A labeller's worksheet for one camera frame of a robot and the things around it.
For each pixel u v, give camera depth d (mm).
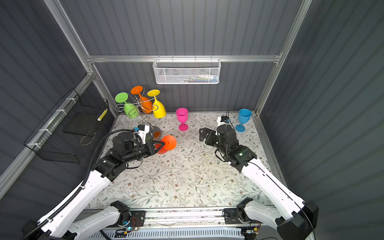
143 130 650
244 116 984
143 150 615
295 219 376
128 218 716
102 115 815
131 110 889
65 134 725
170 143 721
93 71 926
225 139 525
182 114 998
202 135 642
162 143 697
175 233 771
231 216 736
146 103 886
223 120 630
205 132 638
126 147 538
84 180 850
